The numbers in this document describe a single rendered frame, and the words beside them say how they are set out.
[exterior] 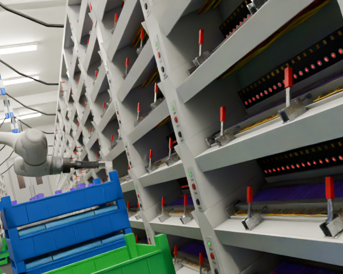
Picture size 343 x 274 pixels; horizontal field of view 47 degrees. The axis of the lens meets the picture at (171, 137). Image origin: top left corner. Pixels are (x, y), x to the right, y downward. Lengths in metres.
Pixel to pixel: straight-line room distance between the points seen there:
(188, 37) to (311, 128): 0.60
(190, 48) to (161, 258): 0.61
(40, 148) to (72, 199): 0.72
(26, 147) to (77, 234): 0.76
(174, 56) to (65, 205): 0.49
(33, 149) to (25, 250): 0.77
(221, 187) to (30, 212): 0.49
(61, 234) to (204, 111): 0.50
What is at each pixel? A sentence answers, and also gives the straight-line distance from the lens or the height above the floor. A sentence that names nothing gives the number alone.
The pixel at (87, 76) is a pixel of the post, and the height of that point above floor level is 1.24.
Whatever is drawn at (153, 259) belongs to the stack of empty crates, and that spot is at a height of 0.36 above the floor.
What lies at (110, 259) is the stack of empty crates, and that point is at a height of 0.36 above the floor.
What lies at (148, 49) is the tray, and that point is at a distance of 1.26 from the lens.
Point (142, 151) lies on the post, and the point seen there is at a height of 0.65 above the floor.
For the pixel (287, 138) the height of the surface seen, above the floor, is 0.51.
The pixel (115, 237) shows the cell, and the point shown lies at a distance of 1.10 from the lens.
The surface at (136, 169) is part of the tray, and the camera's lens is 1.72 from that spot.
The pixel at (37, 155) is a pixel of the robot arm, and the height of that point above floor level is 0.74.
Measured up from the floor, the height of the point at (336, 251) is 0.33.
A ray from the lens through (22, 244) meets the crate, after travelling 1.05.
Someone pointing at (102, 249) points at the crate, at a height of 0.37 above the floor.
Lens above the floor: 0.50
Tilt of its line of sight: 6 degrees up
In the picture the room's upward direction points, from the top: 15 degrees counter-clockwise
